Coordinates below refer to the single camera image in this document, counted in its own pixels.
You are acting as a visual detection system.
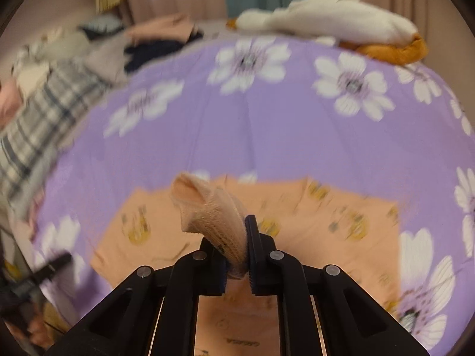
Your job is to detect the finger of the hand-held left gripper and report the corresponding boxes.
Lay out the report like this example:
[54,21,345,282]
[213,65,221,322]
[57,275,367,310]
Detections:
[33,253,74,279]

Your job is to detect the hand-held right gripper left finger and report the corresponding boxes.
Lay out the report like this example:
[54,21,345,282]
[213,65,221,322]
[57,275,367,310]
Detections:
[45,237,228,356]

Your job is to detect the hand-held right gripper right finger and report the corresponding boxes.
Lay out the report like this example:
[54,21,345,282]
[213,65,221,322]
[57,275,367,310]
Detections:
[246,214,432,356]

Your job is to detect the orange printed baby garment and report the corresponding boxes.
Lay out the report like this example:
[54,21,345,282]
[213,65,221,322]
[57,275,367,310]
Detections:
[89,172,406,356]

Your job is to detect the dark navy clothes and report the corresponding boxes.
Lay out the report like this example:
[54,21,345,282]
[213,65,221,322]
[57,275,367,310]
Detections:
[123,31,205,74]

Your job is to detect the folded pink clothes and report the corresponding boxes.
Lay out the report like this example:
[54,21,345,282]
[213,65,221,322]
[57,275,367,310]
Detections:
[125,13,199,44]

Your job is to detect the grey plaid blanket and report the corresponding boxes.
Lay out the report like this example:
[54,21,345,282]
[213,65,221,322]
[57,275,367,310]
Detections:
[0,44,114,217]

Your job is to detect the purple floral bedsheet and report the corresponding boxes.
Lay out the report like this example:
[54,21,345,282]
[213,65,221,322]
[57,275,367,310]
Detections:
[28,37,475,356]

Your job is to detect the pink cloth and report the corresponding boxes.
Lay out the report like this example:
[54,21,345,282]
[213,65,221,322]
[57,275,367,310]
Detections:
[0,80,25,128]

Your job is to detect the cream cloth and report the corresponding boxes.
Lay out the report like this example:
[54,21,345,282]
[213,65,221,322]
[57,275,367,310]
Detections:
[14,61,50,91]

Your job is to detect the grey checked cloth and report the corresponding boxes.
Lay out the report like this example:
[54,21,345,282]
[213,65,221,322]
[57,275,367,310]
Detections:
[79,15,126,36]

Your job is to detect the white goose plush toy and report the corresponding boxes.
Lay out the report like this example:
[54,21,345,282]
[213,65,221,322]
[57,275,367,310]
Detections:
[226,0,428,66]

